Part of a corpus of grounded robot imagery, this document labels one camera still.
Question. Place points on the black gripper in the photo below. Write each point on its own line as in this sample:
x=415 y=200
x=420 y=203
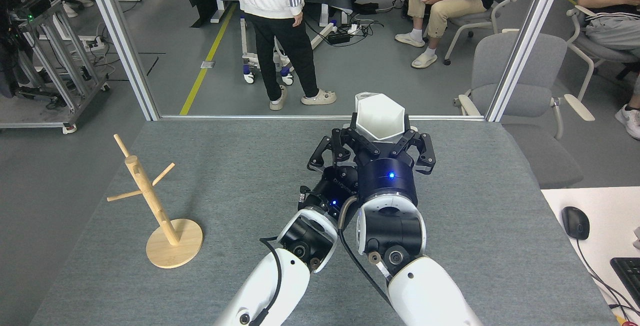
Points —
x=385 y=178
x=332 y=188

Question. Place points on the white faceted cup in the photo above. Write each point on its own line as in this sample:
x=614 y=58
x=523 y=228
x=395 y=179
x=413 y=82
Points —
x=380 y=116

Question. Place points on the wooden cup rack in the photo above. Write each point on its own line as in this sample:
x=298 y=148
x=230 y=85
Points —
x=150 y=196

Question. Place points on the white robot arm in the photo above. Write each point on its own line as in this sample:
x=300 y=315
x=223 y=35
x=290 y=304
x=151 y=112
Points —
x=280 y=286
x=425 y=291

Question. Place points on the black power strip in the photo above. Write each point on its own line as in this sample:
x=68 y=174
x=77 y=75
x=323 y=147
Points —
x=339 y=38

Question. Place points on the white power strip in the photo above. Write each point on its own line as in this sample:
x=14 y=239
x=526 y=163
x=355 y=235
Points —
x=354 y=29
x=92 y=44

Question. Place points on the white stand on wheels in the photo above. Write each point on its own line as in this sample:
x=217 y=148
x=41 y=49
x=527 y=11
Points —
x=247 y=58

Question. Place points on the empty grey office chair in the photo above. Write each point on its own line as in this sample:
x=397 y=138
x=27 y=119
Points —
x=520 y=66

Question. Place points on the grey white-framed office chair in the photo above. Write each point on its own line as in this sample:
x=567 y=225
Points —
x=607 y=55
x=475 y=21

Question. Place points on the seated person with controller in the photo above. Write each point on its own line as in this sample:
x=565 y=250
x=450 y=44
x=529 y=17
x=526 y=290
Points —
x=457 y=6

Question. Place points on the metal floor plate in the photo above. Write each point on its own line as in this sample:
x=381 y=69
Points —
x=208 y=64

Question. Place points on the black computer mouse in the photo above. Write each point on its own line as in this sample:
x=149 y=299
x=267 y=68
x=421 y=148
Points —
x=575 y=222

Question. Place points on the seated person with phone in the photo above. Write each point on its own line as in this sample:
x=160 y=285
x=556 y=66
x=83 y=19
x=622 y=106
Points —
x=615 y=31

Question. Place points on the black keyboard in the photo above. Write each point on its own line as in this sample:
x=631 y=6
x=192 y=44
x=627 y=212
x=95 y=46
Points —
x=629 y=276

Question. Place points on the metal equipment cart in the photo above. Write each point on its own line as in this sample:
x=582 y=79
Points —
x=55 y=41

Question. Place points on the silver frame rail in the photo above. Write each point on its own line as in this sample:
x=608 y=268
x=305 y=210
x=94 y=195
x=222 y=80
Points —
x=250 y=117

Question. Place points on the silver frame post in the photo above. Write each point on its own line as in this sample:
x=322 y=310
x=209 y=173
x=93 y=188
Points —
x=120 y=41
x=525 y=41

